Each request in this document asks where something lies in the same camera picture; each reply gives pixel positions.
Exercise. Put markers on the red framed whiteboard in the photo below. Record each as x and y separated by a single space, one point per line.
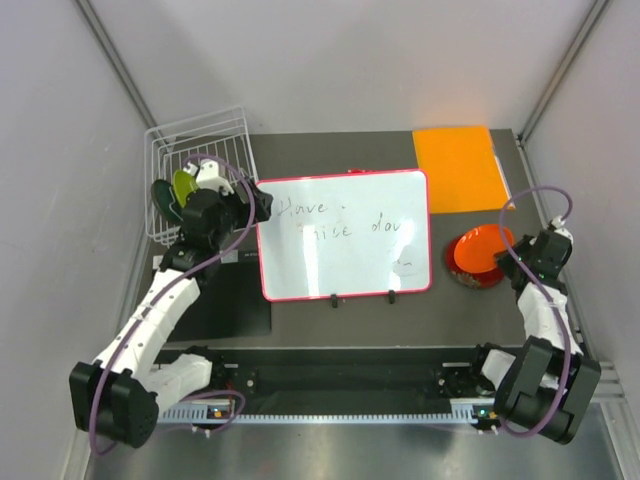
346 235

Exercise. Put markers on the dark green plate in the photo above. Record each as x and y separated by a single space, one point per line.
165 201

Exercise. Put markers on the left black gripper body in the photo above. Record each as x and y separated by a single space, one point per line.
235 215

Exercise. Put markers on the lime green plate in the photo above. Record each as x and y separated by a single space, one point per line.
183 184

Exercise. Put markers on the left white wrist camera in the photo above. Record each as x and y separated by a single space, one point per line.
211 175

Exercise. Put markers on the red floral plate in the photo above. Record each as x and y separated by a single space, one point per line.
485 280

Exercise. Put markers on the orange folder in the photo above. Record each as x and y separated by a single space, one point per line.
464 172

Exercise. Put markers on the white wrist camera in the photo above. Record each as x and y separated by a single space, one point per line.
211 175
558 226

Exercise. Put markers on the white wire dish rack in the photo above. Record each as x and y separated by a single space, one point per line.
166 147

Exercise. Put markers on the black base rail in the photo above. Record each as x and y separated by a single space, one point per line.
258 372

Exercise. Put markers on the black tablet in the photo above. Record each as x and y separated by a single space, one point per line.
230 305

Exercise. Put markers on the orange plate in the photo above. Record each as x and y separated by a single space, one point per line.
474 252

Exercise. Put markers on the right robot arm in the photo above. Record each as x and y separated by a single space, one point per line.
547 386

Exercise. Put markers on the grey cable duct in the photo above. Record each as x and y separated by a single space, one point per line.
453 413

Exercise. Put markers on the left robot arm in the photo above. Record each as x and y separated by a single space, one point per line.
118 395

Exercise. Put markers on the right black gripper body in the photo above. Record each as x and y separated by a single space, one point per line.
525 250

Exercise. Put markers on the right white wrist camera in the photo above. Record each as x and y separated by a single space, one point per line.
558 226

